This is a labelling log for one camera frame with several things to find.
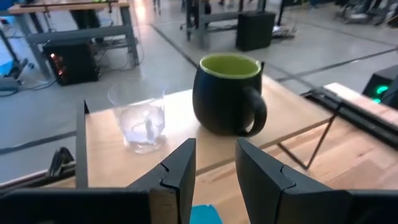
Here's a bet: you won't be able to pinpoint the black mug green inside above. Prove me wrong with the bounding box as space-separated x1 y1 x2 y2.
192 52 268 138

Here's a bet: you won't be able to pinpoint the black computer tower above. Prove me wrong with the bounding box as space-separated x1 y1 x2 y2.
235 11 277 52

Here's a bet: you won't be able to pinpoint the black computer green light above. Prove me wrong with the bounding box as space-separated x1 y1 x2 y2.
362 64 398 110

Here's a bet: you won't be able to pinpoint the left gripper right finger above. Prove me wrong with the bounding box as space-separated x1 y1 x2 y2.
235 138 351 224

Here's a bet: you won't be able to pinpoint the wooden desk grey legs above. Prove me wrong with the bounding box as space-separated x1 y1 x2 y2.
7 0 141 78

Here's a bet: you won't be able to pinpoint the grey metal desk frame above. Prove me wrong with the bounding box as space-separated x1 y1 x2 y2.
185 0 268 49

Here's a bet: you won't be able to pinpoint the wooden shelf black metal legs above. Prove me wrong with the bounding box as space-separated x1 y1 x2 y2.
75 74 341 189

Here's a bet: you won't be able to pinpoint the clear plastic cup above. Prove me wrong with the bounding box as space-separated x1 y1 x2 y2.
108 81 167 154

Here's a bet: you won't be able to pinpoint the teal cloth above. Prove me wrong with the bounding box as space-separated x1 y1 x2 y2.
189 204 223 224

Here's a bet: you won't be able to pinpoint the black computer red lights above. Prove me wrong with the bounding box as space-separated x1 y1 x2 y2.
42 39 100 86

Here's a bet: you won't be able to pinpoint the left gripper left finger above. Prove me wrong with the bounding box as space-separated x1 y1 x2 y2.
126 138 197 224

